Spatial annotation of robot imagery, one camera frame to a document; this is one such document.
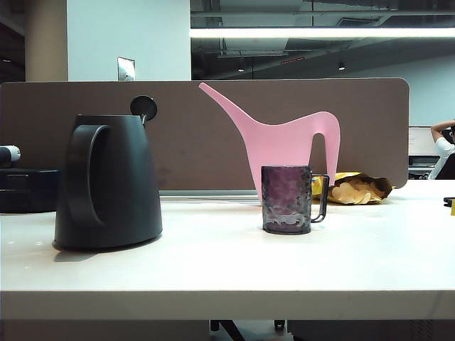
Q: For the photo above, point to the purple textured glass cup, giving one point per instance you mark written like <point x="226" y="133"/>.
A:
<point x="284" y="199"/>

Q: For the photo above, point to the black plastic watering kettle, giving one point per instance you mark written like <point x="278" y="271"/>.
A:
<point x="121" y="177"/>

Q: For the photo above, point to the brown desk divider panel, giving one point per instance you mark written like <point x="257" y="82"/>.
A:
<point x="199" y="142"/>

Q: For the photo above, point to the pink plastic watering can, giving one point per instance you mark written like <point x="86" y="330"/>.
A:
<point x="277" y="149"/>

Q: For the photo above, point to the yellow open chip bag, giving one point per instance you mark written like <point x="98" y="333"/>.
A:
<point x="355" y="194"/>

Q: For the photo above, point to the black table leg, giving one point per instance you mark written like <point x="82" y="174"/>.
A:
<point x="227" y="330"/>

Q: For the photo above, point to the white ceiling light strip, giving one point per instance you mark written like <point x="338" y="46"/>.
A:
<point x="320" y="32"/>

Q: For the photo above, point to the computer monitor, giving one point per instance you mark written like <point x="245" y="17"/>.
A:
<point x="419" y="140"/>

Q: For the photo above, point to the black box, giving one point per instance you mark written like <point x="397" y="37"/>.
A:
<point x="28" y="192"/>

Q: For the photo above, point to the person in white shirt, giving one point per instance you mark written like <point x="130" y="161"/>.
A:
<point x="443" y="147"/>

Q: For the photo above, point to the black and white cylinder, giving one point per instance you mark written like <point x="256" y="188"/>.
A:
<point x="9" y="155"/>

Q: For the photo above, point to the black office chair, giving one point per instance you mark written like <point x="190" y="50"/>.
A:
<point x="448" y="168"/>

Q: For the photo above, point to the small black flat object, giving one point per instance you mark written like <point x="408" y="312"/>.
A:
<point x="449" y="201"/>

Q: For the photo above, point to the small black table bracket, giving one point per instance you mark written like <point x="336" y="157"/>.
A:
<point x="280" y="324"/>

